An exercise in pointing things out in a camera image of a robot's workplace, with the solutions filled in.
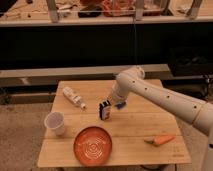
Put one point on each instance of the wooden table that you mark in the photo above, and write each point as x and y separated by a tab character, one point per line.
128	128

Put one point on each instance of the white plastic cup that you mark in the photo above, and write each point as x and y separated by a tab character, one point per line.
54	121

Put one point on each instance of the black and white whiteboard eraser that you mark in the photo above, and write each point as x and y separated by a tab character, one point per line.
104	110

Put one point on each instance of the orange toy carrot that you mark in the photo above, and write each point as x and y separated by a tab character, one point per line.
159	140

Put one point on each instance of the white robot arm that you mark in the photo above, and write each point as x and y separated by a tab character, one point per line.
193	111

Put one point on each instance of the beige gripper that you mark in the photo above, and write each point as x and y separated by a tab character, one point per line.
111	100

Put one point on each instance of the orange ridged plate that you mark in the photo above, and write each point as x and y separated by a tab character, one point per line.
92	146

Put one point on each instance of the clear plastic bottle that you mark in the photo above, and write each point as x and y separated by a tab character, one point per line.
73	97

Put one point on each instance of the blue sponge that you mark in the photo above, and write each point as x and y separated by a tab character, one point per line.
121	105

